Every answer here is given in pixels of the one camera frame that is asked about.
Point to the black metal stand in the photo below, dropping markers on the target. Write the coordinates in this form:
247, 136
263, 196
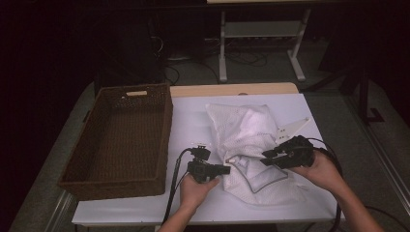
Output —
363, 96

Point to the white board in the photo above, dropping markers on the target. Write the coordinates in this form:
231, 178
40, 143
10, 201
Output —
193, 109

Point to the person's right hand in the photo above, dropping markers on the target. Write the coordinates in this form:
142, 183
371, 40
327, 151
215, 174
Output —
322, 170

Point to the person's left hand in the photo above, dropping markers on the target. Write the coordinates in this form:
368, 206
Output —
193, 193

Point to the brown wicker basket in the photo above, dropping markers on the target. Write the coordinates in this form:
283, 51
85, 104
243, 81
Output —
122, 141

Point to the white metal desk frame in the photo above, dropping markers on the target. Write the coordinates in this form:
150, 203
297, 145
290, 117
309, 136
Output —
262, 29

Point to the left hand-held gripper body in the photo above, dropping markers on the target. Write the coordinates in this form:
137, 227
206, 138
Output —
199, 169

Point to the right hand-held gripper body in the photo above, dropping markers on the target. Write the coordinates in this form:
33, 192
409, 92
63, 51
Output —
296, 154

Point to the white mesh laundry bag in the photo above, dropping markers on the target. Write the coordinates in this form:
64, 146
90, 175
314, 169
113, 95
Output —
235, 129

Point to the white shirt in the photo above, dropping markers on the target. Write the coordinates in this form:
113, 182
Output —
259, 175

